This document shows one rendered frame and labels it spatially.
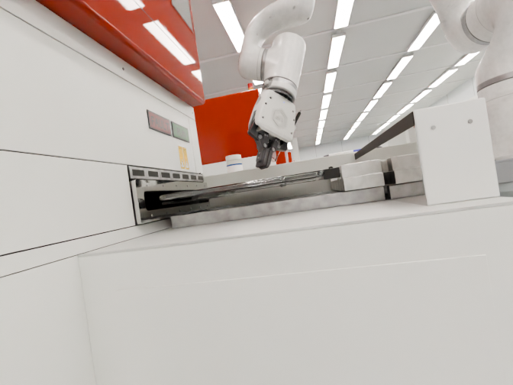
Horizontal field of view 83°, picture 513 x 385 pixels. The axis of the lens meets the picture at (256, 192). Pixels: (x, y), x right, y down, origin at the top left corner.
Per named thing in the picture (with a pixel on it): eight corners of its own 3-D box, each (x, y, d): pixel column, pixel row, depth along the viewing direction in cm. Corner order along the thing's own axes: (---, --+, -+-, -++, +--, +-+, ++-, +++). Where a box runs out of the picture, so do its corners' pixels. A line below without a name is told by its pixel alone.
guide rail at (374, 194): (172, 228, 72) (169, 216, 72) (175, 227, 74) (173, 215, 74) (385, 199, 63) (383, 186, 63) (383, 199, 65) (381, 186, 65)
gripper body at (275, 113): (270, 78, 63) (259, 124, 61) (304, 100, 69) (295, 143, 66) (252, 91, 70) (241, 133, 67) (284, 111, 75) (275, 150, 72)
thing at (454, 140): (428, 205, 42) (413, 109, 42) (360, 195, 96) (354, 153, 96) (501, 196, 40) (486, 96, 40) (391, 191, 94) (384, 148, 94)
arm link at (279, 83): (275, 70, 64) (272, 82, 63) (304, 90, 68) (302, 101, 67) (254, 85, 71) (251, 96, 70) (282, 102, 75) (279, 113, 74)
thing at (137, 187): (134, 224, 62) (127, 180, 62) (206, 208, 105) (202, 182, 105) (142, 223, 62) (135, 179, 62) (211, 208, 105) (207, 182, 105)
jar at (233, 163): (226, 177, 128) (223, 156, 128) (230, 178, 135) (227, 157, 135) (242, 175, 126) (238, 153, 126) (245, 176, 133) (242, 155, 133)
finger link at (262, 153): (260, 132, 63) (253, 160, 61) (272, 138, 65) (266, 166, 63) (252, 136, 66) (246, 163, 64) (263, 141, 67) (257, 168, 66)
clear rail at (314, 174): (158, 202, 66) (157, 195, 66) (161, 201, 67) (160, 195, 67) (324, 176, 59) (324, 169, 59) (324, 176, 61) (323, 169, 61)
